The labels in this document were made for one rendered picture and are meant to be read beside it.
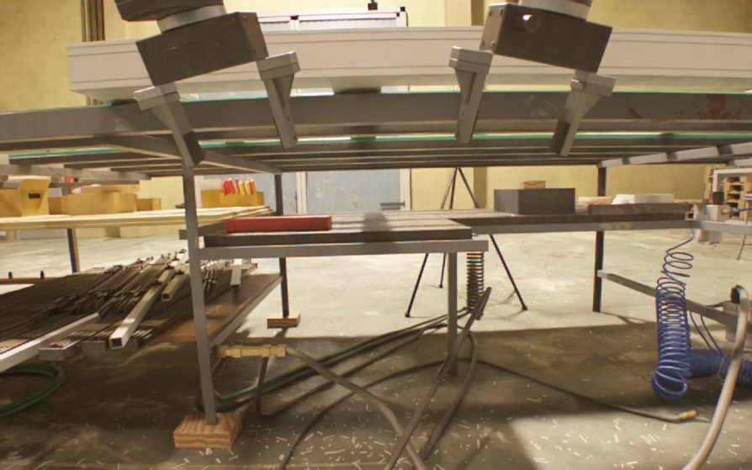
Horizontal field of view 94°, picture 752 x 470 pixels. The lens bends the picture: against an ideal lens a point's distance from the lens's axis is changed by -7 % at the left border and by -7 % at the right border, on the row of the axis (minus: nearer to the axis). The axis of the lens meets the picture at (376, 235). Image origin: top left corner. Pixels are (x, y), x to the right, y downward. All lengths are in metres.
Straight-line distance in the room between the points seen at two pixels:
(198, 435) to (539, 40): 1.19
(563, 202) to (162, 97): 1.41
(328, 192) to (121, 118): 6.49
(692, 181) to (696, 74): 8.85
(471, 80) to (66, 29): 9.44
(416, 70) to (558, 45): 0.21
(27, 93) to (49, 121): 9.14
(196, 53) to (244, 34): 0.06
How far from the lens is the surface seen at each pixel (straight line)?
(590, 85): 0.53
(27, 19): 10.31
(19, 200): 2.26
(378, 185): 7.10
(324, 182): 7.15
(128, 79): 0.70
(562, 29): 0.49
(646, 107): 0.80
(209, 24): 0.47
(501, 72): 0.63
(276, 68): 0.46
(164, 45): 0.50
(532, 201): 1.57
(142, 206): 2.09
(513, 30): 0.46
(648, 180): 9.01
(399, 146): 1.24
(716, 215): 1.82
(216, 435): 1.24
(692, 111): 0.86
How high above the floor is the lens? 0.69
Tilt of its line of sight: 7 degrees down
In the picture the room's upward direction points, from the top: 2 degrees counter-clockwise
